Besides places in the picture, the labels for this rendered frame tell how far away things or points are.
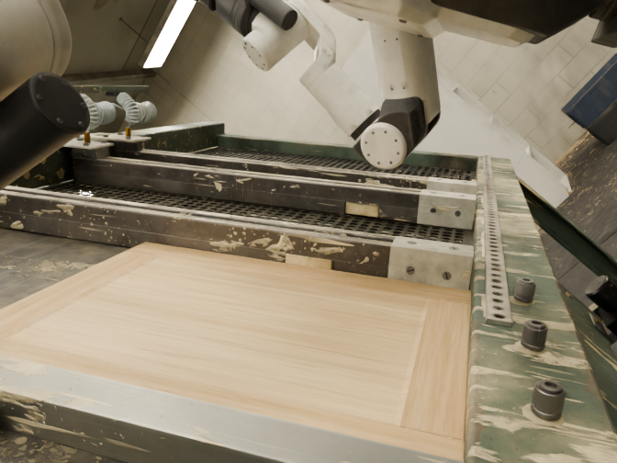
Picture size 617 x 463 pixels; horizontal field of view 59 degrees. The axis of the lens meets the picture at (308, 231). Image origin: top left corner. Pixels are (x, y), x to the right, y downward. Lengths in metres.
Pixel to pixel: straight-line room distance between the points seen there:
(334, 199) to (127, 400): 0.90
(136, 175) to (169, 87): 5.73
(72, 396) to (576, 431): 0.43
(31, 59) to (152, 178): 1.20
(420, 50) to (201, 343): 0.51
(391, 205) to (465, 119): 3.37
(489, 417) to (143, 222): 0.70
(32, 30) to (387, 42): 0.60
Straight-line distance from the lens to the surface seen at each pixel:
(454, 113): 4.64
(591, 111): 4.99
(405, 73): 0.85
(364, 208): 1.32
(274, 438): 0.47
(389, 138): 0.87
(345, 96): 0.92
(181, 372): 0.60
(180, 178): 1.48
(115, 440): 0.51
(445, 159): 2.22
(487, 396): 0.54
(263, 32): 0.95
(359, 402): 0.56
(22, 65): 0.33
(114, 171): 1.58
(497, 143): 4.65
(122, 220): 1.05
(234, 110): 6.81
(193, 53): 7.02
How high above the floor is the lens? 1.09
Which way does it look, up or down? 3 degrees up
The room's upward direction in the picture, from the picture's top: 49 degrees counter-clockwise
